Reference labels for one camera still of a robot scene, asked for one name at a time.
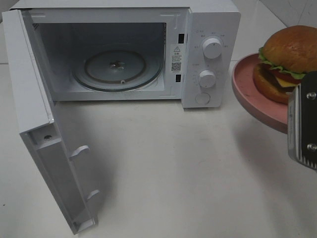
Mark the white microwave oven body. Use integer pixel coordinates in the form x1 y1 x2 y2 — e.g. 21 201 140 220
9 0 241 108

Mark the white microwave knob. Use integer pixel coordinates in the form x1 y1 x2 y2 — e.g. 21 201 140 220
202 37 223 59
199 70 216 88

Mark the lower white microwave knob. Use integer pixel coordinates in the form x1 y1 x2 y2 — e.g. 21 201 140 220
199 70 216 88

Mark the white microwave door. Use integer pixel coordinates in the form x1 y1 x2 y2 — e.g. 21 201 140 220
2 9 98 234

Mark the round white door button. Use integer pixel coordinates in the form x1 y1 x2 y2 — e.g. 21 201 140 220
195 93 211 105

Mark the white warning label sticker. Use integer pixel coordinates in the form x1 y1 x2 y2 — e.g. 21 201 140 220
170 44 184 73

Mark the upper white microwave knob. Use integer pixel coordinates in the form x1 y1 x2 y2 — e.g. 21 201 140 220
202 37 223 59

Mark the toy hamburger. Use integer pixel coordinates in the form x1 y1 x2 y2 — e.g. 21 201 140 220
253 25 317 105

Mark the pink round plate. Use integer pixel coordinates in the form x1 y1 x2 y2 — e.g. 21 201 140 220
232 53 288 134

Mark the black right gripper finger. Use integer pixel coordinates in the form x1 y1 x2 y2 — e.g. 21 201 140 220
287 71 317 170

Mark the glass microwave turntable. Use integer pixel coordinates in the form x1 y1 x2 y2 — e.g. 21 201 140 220
73 50 164 92

